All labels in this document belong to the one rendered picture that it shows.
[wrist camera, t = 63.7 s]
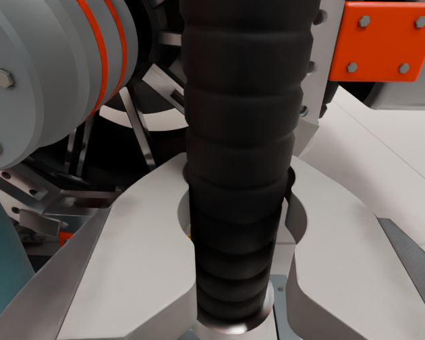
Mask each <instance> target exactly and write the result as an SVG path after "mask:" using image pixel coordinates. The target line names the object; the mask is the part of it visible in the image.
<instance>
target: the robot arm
mask: <svg viewBox="0 0 425 340"><path fill-rule="evenodd" d="M188 165H189V164H188V160H187V154H186V152H182V153H179V154H178V155H177V156H175V157H173V158H172V159H170V160H169V161H167V162H166V163H164V164H162V165H161V166H160V167H158V168H156V169H155V170H153V171H151V172H150V173H149V174H147V175H145V176H144V177H143V178H141V179H139V180H138V181H137V182H136V183H134V184H133V185H132V186H130V187H129V188H128V189H127V190H126V191H125V192H124V193H122V194H121V195H120V196H119V197H118V198H117V199H116V200H115V201H114V203H112V205H111V206H110V207H109V208H99V209H98V210H97V211H96V212H95V213H94V214H93V215H92V216H91V217H90V218H89V219H88V220H87V222H85V224H83V226H81V228H79V230H77V231H76V232H75V233H74V234H73V235H72V236H71V237H70V238H69V239H68V241H67V242H66V243H65V244H64V245H63V246H62V247H61V248H60V249H59V250H58V251H57V252H56V253H55V254H54V255H53V256H52V257H51V258H50V259H49V260H48V261H47V263H46V264H45V265H44V266H43V267H42V268H41V269H40V270H39V271H38V272H37V273H36V274H35V275H34V276H33V277H32V278H31V279H30V280H29V282H27V284H25V286H23V288H22V289H21V290H20V291H19V292H18V293H17V294H16V296H15V297H14V298H13V299H12V301H10V303H9V304H8V305H7V307H6V308H5V309H4V311H2V313H1V314H0V340H177V339H179V338H180V337H181V336H182V335H183V334H184V333H186V332H187V331H188V330H190V329H191V328H192V327H193V325H194V323H195V321H196V319H197V298H196V267H195V253H194V244H193V242H192V241H191V240H190V239H189V238H188V236H187V235H186V234H185V233H184V231H185V230H186V228H187V226H188V225H189V224H190V197H189V185H188ZM287 172H288V179H287V185H286V190H285V196H284V197H285V199H286V201H287V203H288V207H287V214H286V217H285V226H286V228H287V229H288V230H289V232H290V233H291V234H292V236H293V238H294V240H295V242H296V247H295V250H294V253H293V258H292V261H291V267H290V270H289V275H288V278H287V284H286V288H285V290H286V304H287V321H288V323H289V325H290V327H291V329H292V331H293V332H294V333H295V334H296V335H298V336H299V337H300V338H301V339H303V340H425V251H424V250H423V249H422V248H421V247H420V246H419V245H418V244H417V243H416V242H415V241H414V240H413V239H412V238H410V237H409V236H408V235H407V234H406V233H405V232H404V231H403V230H402V229H400V228H399V227H398V226H397V225H396V224H395V223H394V222H393V221H392V220H390V219H386V218H378V217H377V216H376V215H375V214H374V213H373V212H372V211H371V210H370V209H369V208H368V207H367V206H366V205H365V204H364V203H363V202H362V201H361V200H360V199H358V198H357V197H356V196H354V195H353V194H352V193H351V192H350V191H349V190H347V189H346V188H344V187H343V186H342V185H340V184H339V183H337V182H336V181H334V180H332V179H331V178H330V177H327V176H326V175H325V174H323V173H321V172H320V171H318V170H317V169H315V168H313V167H312V166H310V165H309V164H307V163H305V162H304V161H302V160H301V159H299V158H297V157H295V156H293V155H292V157H291V164H290V167H289V168H288V170H287Z"/></svg>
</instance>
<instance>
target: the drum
mask: <svg viewBox="0 0 425 340"><path fill-rule="evenodd" d="M137 58H138V37H137V32H136V27H135V24H134V20H133V18H132V15H131V13H130V11H129V9H128V7H127V5H126V3H125V1H124V0H0V171H2V170H4V169H8V168H10V167H13V166H14V165H17V164H18V163H20V162H21V161H23V160H24V159H25V158H26V157H28V156H29V155H30V154H32V153H33V152H34V151H35V150H36V149H37V148H39V147H43V146H48V145H50V144H54V143H56V142H58V141H60V140H62V139H63V138H65V137H66V136H67V135H69V134H70V133H71V132H72V131H74V130H75V129H76V128H77V127H78V126H79V125H81V124H82V123H84V122H85V121H86V120H87V119H88V118H89V117H90V116H91V115H92V114H93V113H94V112H95V111H97V110H98V109H99V108H100V107H102V106H103V105H104V104H105V103H107V102H108V101H109V100H110V99H111V98H112V97H113V96H114V95H115V94H117V93H118V92H119V91H120V90H121V89H122V88H123V87H124V86H125V85H126V84H127V82H128V81H129V80H130V78H131V76H132V74H133V72H134V69H135V66H136V62H137Z"/></svg>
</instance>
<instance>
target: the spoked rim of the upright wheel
mask: <svg viewBox="0 0 425 340"><path fill-rule="evenodd" d="M124 1H125V3H126V5H127V7H128V9H129V11H130V13H131V15H132V18H133V20H134V24H135V27H136V32H137V37H138V58H137V62H136V66H135V69H134V72H133V74H132V76H131V78H130V80H129V81H128V82H127V84H126V85H125V86H124V87H123V88H122V89H121V90H120V91H119V92H118V93H119V95H120V97H121V100H122V103H123V105H124V108H125V111H126V113H127V116H128V118H129V120H130V123H131V125H132V128H131V127H126V126H124V125H120V124H118V123H115V122H113V121H110V120H108V119H106V118H104V117H102V116H100V115H99V113H100V110H101V108H99V109H98V110H97V111H95V112H94V113H93V114H92V115H91V116H90V117H89V118H88V119H87V120H86V121H85V122H84V123H82V124H81V125H79V126H78V127H77V128H76V129H75V130H74V131H72V132H71V133H70V134H69V135H67V136H66V137H65V138H63V139H62V140H60V141H58V142H56V143H54V144H50V145H48V146H43V147H39V148H37V149H36V150H35V151H34V152H33V153H32V154H30V155H29V156H28V157H26V158H25V159H24V160H23V161H25V162H26V163H28V164H30V165H32V166H33V167H36V168H37V169H40V170H41V171H44V172H45V173H48V174H50V175H52V176H55V177H57V178H59V179H62V180H65V181H68V182H71V183H74V184H77V185H80V186H84V187H87V188H93V189H97V190H104V191H109V192H125V191H126V190H127V189H128V188H129V187H130V186H132V185H133V184H134V183H136V182H137V181H138V180H139V179H141V178H143V177H144V176H145V175H147V174H149V173H150V172H151V171H153V170H155V169H156V168H158V167H160V166H161V165H162V164H164V163H166V162H167V161H169V160H170V159H172V158H173V157H175V156H177V155H178V154H179V153H182V152H186V130H187V128H188V126H187V127H183V128H179V129H176V130H167V131H148V128H147V125H146V122H145V119H144V116H143V114H142V111H141V108H140V105H139V102H138V99H137V97H136V94H135V92H134V88H133V87H134V86H136V85H137V84H139V83H141V82H142V81H143V82H145V83H146V84H147V85H148V86H150V87H151V88H152V89H153V90H154V91H155V92H157V93H158V94H159V95H160V96H161V97H163V98H164V99H165V100H166V101H167V102H168V103H170V104H171V105H172V106H173V107H175V108H176V109H177V110H178V111H179V112H180V113H182V114H183V115H184V116H185V113H184V100H182V99H181V98H180V97H179V96H177V95H176V94H175V93H174V90H176V91H177V92H178V93H179V94H180V95H182V96H183V88H184V86H185V85H186V84H185V83H184V82H182V81H181V80H180V79H179V78H178V77H177V76H176V75H175V74H174V73H173V72H171V71H170V70H169V69H168V68H167V67H166V66H164V65H163V64H162V63H161V59H162V58H163V55H164V54H165V50H166V47H167V46H172V47H181V35H182V33H183V31H177V30H168V26H167V18H166V14H165V10H164V8H163V5H164V4H166V3H167V2H169V1H170V0H142V2H143V4H144V6H145V8H146V10H145V11H144V10H142V9H141V8H140V5H139V2H140V0H124ZM142 51H146V52H147V53H148V56H149V57H148V60H143V58H142V57H141V52H142ZM74 148H77V149H78V150H79V151H80V154H79V155H78V156H77V157H76V158H75V159H74V160H72V161H71V162H70V163H68V162H66V161H65V159H66V158H67V156H68V155H69V154H70V153H71V152H72V150H73V149H74Z"/></svg>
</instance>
